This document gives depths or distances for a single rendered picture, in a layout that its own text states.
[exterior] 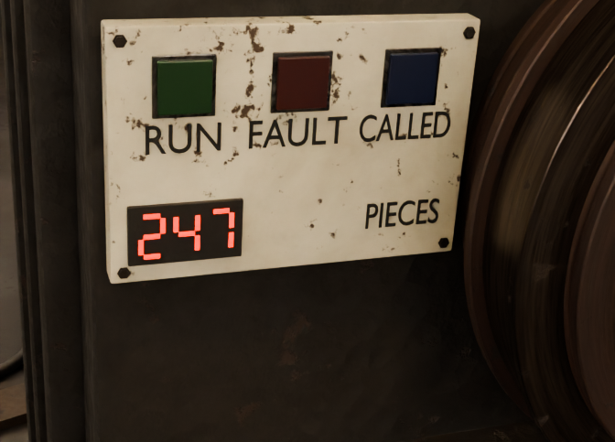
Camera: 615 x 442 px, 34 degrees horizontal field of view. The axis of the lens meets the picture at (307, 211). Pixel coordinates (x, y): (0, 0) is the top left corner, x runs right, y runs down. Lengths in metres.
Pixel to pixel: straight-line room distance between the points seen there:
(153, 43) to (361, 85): 0.15
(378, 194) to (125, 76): 0.20
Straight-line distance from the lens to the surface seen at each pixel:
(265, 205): 0.71
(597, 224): 0.64
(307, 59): 0.68
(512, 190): 0.67
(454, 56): 0.73
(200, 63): 0.66
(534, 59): 0.68
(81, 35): 0.69
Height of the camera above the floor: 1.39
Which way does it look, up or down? 24 degrees down
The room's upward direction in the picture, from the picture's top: 4 degrees clockwise
